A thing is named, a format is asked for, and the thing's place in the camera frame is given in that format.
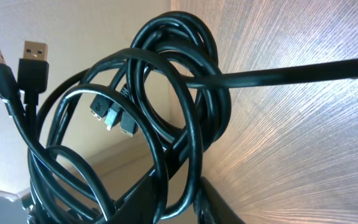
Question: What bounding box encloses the black USB cable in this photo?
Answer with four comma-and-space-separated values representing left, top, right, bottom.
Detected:
35, 47, 204, 220
0, 11, 358, 224
0, 40, 155, 224

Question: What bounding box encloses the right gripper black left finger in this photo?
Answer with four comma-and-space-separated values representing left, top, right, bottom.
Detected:
98, 171, 167, 224

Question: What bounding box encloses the right gripper black triangular right finger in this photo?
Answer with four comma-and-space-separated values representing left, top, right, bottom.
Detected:
194, 177, 245, 224

